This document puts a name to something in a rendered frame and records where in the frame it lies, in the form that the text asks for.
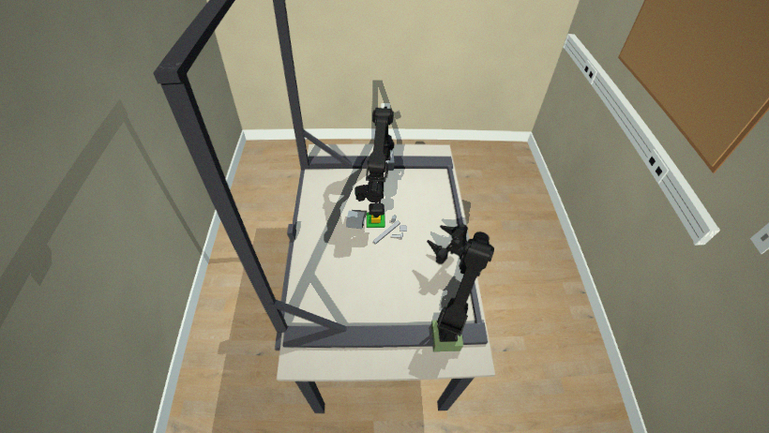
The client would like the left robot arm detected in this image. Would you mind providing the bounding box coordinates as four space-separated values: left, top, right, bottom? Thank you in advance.
354 108 394 202

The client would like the grey flat bar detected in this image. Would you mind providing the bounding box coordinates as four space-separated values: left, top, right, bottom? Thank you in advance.
373 221 400 245

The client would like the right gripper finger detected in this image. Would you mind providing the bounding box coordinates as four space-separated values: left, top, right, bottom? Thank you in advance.
440 225 460 235
427 240 442 256

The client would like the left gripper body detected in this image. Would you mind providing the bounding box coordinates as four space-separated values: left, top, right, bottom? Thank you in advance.
369 186 385 215

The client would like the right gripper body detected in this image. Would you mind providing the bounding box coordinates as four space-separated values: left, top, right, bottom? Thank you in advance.
436 223 468 264

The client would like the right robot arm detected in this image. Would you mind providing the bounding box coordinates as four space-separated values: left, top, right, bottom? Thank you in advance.
437 229 494 342

